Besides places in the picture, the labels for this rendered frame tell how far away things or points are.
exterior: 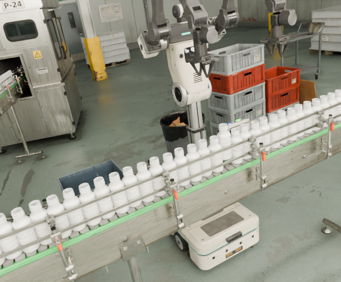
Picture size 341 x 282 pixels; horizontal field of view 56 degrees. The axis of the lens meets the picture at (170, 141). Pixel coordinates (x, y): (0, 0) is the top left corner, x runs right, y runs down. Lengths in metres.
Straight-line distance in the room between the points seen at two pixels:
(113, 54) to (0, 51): 6.28
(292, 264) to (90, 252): 1.53
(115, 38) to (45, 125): 6.25
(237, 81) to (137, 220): 2.67
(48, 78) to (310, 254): 3.82
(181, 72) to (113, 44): 8.88
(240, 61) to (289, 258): 2.15
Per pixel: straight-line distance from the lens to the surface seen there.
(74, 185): 1.86
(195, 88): 1.97
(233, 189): 1.52
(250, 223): 2.36
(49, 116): 4.94
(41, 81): 4.83
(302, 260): 2.48
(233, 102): 3.72
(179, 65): 1.91
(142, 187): 1.28
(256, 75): 3.94
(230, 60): 3.58
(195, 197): 1.40
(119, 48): 10.83
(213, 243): 2.22
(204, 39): 1.38
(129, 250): 1.36
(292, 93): 4.57
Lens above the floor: 1.74
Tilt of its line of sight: 24 degrees down
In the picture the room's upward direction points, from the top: 9 degrees counter-clockwise
